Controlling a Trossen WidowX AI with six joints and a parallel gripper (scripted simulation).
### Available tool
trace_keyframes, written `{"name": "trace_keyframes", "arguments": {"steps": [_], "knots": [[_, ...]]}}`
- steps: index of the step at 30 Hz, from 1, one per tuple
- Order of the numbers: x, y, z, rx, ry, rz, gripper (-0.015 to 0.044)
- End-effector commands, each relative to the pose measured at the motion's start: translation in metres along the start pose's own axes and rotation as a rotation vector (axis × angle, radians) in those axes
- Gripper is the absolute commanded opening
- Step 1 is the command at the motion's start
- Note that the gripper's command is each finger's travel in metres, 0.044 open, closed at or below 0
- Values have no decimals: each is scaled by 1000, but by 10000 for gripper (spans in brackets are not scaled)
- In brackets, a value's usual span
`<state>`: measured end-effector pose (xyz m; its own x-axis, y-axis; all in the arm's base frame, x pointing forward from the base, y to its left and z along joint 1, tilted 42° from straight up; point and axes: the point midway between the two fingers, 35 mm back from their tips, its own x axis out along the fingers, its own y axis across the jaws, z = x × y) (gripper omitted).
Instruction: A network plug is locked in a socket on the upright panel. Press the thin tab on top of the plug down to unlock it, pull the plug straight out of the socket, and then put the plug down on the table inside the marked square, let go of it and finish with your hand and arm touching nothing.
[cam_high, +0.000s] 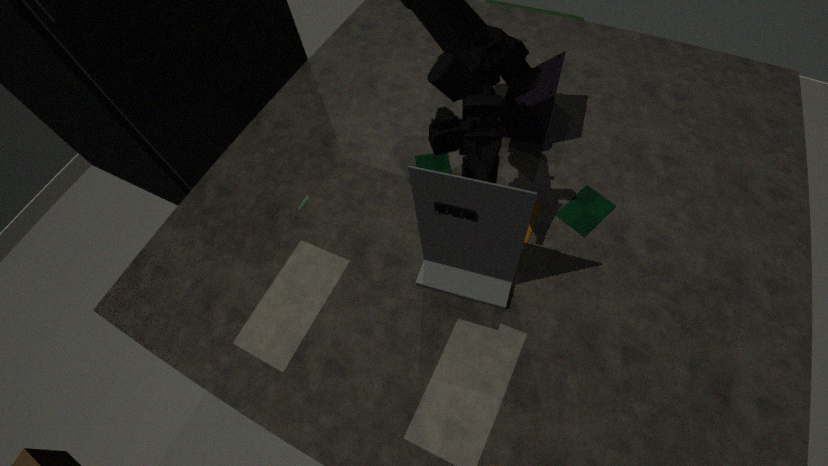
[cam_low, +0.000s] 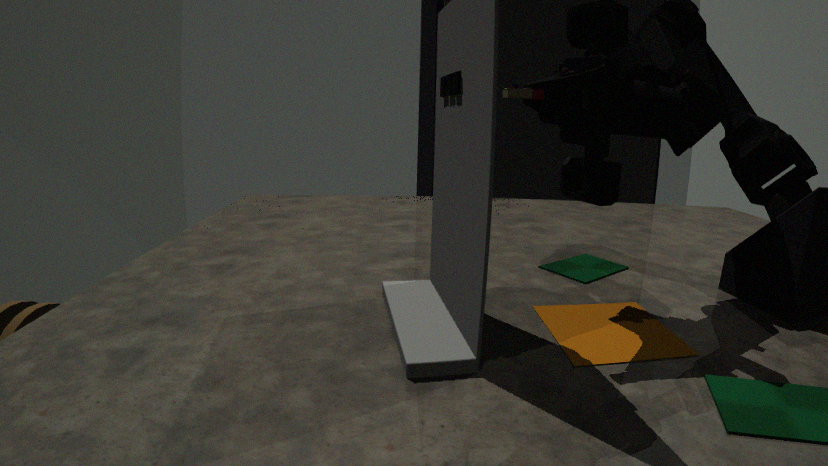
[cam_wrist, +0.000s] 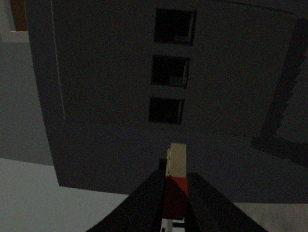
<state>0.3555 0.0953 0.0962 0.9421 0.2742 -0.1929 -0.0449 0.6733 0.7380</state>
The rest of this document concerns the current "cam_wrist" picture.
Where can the grey panel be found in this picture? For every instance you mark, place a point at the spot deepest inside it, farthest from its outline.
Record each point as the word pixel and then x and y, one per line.
pixel 120 80

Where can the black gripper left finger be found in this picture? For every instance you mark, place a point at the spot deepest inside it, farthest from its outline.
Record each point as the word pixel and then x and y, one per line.
pixel 141 211

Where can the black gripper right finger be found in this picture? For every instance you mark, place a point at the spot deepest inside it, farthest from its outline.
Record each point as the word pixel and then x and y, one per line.
pixel 209 211

